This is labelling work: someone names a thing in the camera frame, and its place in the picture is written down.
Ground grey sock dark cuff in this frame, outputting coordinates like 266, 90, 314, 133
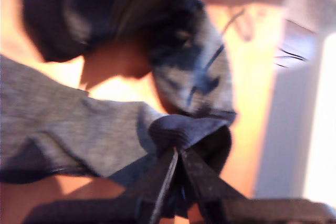
115, 0, 238, 219
0, 55, 169, 184

